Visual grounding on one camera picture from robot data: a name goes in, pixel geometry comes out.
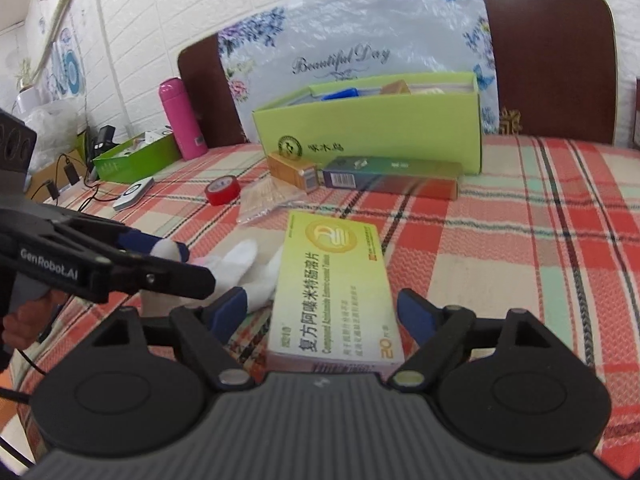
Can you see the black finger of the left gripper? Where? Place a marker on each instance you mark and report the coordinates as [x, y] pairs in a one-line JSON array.
[[160, 265]]

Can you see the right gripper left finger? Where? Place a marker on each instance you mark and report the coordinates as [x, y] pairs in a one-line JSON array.
[[202, 334]]

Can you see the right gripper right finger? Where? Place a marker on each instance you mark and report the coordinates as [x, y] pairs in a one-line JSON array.
[[440, 334]]

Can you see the pink white glove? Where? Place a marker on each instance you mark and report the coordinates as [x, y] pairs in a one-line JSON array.
[[237, 268]]

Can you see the yellow green medicine box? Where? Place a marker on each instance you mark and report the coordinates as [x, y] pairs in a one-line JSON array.
[[333, 310]]

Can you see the dark green barcode box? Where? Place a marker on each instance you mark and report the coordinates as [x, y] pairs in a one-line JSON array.
[[294, 171]]

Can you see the gold cardboard box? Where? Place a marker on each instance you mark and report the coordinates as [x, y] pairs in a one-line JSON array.
[[395, 87]]

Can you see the blue plastic box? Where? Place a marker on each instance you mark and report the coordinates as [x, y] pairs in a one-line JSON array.
[[346, 93]]

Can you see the person's left hand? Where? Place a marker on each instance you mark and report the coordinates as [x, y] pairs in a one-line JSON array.
[[22, 327]]

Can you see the white round device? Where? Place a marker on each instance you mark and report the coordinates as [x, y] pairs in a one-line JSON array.
[[133, 194]]

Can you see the small green box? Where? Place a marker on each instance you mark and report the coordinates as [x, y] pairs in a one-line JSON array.
[[138, 158]]

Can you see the red tape roll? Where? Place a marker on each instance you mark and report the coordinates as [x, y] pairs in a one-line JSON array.
[[222, 191]]

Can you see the white plastic bag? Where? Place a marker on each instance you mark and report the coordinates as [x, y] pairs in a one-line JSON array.
[[57, 125]]

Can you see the pink thermos bottle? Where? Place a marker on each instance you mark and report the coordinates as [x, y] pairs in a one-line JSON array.
[[181, 118]]

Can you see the clear plastic bag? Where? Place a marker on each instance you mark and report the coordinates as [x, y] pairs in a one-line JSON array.
[[262, 197]]

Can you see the long dark cigarette carton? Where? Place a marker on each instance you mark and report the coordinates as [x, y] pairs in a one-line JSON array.
[[412, 177]]

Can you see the green cardboard storage box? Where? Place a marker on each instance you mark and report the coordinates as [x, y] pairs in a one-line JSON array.
[[442, 127]]

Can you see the pink white card box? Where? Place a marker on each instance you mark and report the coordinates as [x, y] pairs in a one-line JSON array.
[[426, 90]]

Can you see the brown cardboard box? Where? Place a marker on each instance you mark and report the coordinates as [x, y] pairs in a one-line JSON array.
[[636, 132]]

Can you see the floral plastic bedding bag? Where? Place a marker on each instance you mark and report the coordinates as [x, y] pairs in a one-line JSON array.
[[302, 42]]

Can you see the brown wooden headboard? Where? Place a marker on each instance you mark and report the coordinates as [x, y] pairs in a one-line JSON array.
[[555, 63]]

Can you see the black charger with cable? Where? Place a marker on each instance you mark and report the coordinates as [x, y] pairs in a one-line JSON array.
[[71, 169]]

